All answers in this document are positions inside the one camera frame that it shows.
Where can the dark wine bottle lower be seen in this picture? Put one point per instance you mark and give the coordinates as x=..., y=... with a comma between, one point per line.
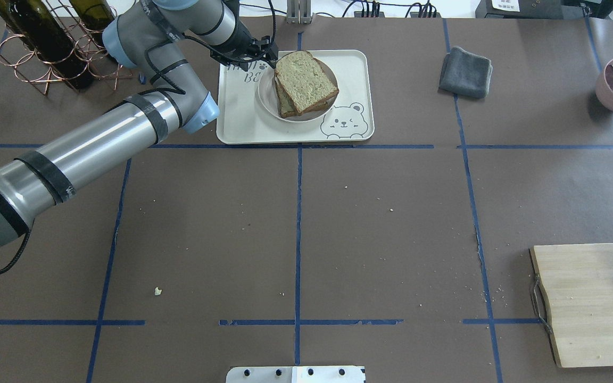
x=100, y=28

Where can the aluminium frame post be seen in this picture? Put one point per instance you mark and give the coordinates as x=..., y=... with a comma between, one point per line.
x=299, y=12

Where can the white round plate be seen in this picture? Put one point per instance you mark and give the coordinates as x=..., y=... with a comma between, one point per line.
x=268, y=97

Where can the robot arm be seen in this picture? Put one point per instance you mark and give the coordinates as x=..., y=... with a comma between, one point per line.
x=144, y=37

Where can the dark wine bottle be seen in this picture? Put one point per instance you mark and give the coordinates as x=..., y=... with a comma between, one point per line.
x=48, y=42
x=100, y=28

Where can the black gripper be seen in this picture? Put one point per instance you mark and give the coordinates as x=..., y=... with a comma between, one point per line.
x=242, y=37

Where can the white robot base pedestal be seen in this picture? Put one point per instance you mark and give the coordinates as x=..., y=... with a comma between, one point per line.
x=314, y=373

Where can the cream bear tray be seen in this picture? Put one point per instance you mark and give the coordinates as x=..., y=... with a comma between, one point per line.
x=242, y=121

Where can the grey folded cloth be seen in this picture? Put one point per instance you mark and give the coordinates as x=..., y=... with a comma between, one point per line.
x=466, y=74

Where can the copper wire bottle rack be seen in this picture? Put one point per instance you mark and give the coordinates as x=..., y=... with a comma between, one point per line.
x=14, y=54

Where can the dark wine bottle upper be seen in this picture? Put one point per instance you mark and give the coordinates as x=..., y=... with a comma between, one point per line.
x=48, y=42

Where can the wooden cutting board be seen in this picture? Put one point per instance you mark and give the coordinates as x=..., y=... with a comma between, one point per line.
x=576, y=282

